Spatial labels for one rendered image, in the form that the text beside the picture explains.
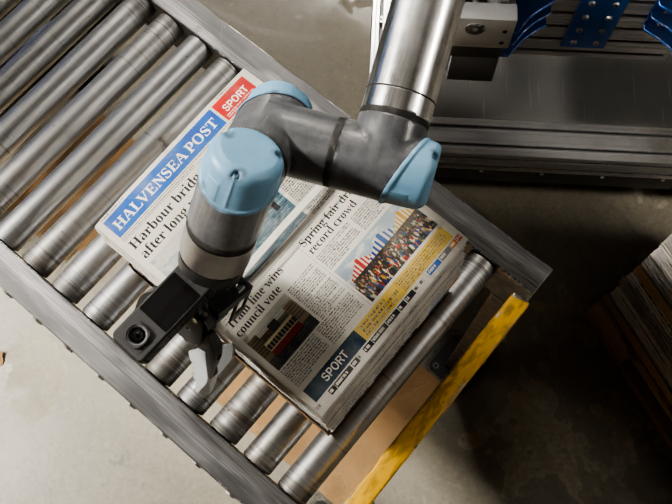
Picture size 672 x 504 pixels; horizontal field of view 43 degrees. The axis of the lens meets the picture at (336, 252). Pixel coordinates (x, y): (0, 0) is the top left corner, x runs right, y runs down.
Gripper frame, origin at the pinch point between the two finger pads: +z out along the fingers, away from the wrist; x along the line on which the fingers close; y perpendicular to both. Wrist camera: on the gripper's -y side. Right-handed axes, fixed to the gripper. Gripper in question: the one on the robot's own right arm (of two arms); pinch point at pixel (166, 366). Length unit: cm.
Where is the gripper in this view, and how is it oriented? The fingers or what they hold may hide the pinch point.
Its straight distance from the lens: 106.9
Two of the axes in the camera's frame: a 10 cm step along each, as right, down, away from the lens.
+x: -7.7, -6.1, 2.0
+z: -3.1, 6.3, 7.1
